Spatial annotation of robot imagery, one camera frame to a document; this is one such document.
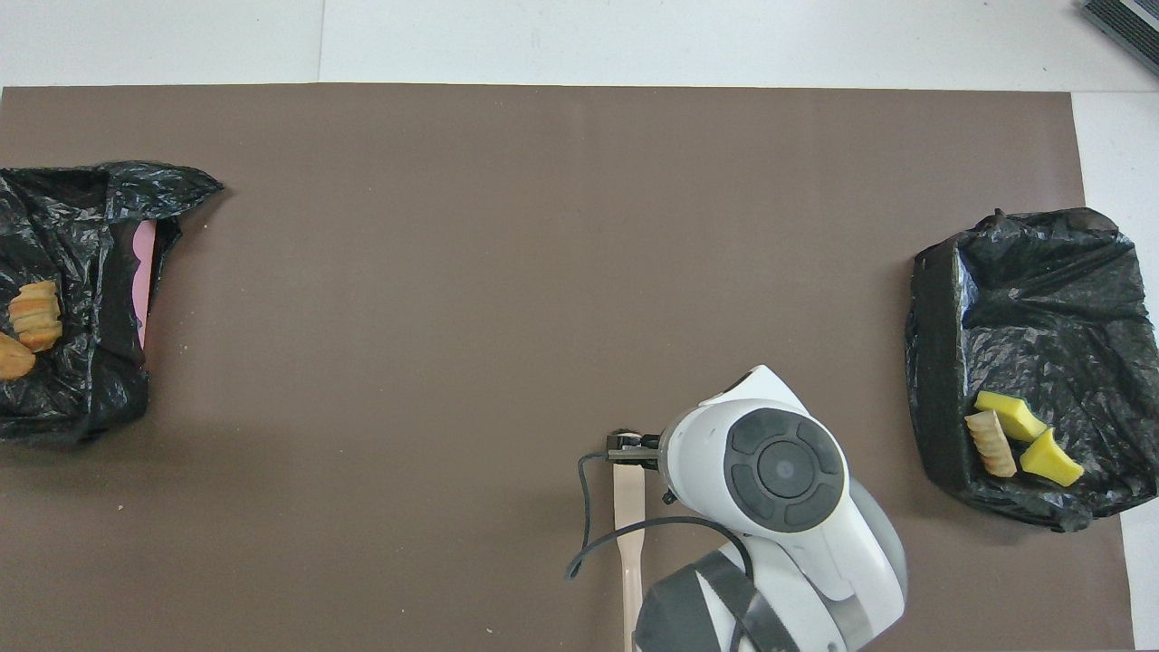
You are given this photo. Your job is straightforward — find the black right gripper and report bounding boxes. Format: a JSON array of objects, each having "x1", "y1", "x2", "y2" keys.
[{"x1": 606, "y1": 433, "x2": 675, "y2": 505}]

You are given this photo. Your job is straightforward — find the beige hand brush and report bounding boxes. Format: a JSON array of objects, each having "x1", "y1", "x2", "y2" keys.
[{"x1": 613, "y1": 460, "x2": 647, "y2": 652}]

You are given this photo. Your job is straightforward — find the beige foam chunk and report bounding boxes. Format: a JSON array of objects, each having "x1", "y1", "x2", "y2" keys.
[
  {"x1": 8, "y1": 280, "x2": 64, "y2": 353},
  {"x1": 964, "y1": 409, "x2": 1019, "y2": 479}
]

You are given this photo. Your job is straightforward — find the yellow sponge piece green backed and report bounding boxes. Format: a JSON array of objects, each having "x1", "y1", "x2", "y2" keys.
[{"x1": 974, "y1": 390, "x2": 1049, "y2": 443}]

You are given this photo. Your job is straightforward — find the orange brown foam chunk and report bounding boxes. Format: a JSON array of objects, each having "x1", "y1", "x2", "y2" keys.
[{"x1": 0, "y1": 332, "x2": 37, "y2": 381}]

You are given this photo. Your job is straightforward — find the black trash bag lined bin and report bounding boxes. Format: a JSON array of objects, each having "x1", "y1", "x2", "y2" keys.
[{"x1": 905, "y1": 207, "x2": 1159, "y2": 533}]

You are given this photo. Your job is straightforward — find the pink bin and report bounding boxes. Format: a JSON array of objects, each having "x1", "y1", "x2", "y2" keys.
[{"x1": 132, "y1": 220, "x2": 158, "y2": 350}]

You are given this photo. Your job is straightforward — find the black trash bag over pink bin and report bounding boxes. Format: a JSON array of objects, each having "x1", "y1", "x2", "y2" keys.
[{"x1": 0, "y1": 161, "x2": 225, "y2": 445}]

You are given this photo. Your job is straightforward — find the brown table mat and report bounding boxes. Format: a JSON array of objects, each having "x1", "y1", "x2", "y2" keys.
[{"x1": 0, "y1": 84, "x2": 1135, "y2": 652}]

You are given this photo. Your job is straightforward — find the dark grey ribbed box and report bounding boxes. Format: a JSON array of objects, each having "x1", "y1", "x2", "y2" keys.
[{"x1": 1082, "y1": 0, "x2": 1159, "y2": 78}]

